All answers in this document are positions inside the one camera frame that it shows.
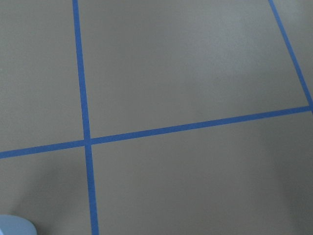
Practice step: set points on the light blue plastic cup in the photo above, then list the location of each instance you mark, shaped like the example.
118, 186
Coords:
15, 225

